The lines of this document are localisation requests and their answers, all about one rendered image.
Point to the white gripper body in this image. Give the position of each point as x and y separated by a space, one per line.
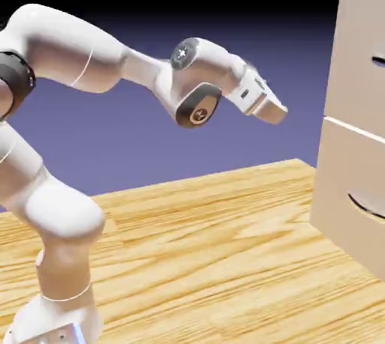
269 108

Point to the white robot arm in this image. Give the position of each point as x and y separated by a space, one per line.
60 46

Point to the beige painted cabinet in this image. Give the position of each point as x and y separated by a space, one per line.
355 127

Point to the beige drawer front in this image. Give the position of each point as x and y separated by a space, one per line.
346 178
358 85

